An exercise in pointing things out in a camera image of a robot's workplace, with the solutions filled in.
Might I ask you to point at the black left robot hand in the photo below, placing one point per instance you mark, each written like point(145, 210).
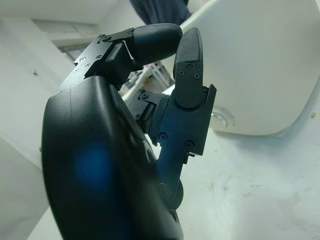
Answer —
point(95, 160)

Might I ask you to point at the white two-slot toaster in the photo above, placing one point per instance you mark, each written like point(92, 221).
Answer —
point(262, 62)

